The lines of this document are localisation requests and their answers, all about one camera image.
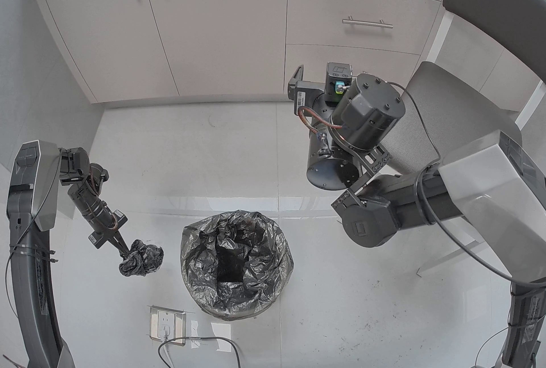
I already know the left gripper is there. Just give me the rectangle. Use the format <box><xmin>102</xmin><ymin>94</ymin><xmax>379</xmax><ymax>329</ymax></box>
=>
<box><xmin>67</xmin><ymin>181</ymin><xmax>131</xmax><ymax>260</ymax></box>

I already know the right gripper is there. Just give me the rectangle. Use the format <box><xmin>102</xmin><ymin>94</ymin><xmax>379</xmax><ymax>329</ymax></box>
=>
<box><xmin>287</xmin><ymin>64</ymin><xmax>338</xmax><ymax>137</ymax></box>

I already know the white cable with plug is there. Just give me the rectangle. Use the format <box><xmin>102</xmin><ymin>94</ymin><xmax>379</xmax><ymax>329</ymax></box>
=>
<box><xmin>159</xmin><ymin>323</ymin><xmax>175</xmax><ymax>368</ymax></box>

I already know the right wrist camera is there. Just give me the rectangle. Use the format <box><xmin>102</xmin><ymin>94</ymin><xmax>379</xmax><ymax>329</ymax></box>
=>
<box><xmin>325</xmin><ymin>62</ymin><xmax>355</xmax><ymax>103</ymax></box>

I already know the beige cabinet with drawers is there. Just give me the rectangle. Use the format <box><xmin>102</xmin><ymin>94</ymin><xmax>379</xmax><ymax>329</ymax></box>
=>
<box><xmin>28</xmin><ymin>0</ymin><xmax>546</xmax><ymax>114</ymax></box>

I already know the black plastic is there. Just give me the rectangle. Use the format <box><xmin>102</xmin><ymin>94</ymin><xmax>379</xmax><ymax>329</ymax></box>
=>
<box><xmin>118</xmin><ymin>238</ymin><xmax>166</xmax><ymax>277</ymax></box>

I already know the black plastic bag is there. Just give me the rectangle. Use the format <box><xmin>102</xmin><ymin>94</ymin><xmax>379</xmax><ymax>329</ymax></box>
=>
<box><xmin>180</xmin><ymin>209</ymin><xmax>295</xmax><ymax>321</ymax></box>

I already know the black cable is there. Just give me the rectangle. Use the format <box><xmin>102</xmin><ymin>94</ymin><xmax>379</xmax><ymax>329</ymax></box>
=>
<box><xmin>384</xmin><ymin>80</ymin><xmax>546</xmax><ymax>286</ymax></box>
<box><xmin>475</xmin><ymin>328</ymin><xmax>512</xmax><ymax>368</ymax></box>
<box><xmin>158</xmin><ymin>336</ymin><xmax>240</xmax><ymax>368</ymax></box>

